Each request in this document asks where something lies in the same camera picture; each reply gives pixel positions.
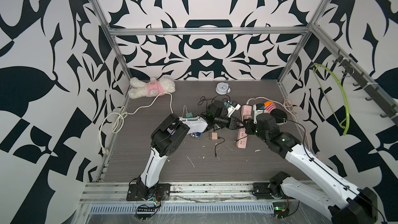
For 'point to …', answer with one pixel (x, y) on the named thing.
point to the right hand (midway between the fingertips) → (245, 118)
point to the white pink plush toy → (155, 87)
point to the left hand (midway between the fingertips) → (243, 121)
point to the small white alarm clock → (223, 88)
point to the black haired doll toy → (279, 115)
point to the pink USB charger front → (213, 136)
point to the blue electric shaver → (196, 135)
